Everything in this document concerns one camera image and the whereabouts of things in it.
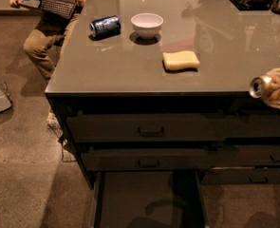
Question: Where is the top left drawer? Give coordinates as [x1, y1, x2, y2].
[66, 113, 235, 143]

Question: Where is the wire rack on floor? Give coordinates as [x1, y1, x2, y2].
[47, 111, 76, 162]

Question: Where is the white bowl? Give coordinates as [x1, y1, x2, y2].
[131, 13, 163, 40]

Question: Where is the top right drawer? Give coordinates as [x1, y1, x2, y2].
[230, 110, 280, 138]

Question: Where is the dark counter cabinet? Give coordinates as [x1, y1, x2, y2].
[46, 0, 280, 182]

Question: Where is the middle left drawer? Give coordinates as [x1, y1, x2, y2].
[80, 148, 216, 171]

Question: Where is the seated person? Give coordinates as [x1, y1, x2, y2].
[23, 0, 86, 82]

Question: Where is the blue soda can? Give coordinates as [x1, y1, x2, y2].
[90, 15, 121, 38]

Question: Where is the yellow sponge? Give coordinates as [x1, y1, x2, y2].
[162, 50, 200, 71]

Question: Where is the middle right drawer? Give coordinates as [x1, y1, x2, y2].
[215, 144, 280, 167]

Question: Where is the bottom right drawer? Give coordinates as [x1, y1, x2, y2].
[199, 167, 280, 184]

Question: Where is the black laptop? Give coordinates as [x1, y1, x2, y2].
[21, 0, 77, 20]

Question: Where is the open bottom drawer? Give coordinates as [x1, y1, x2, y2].
[90, 170, 210, 228]

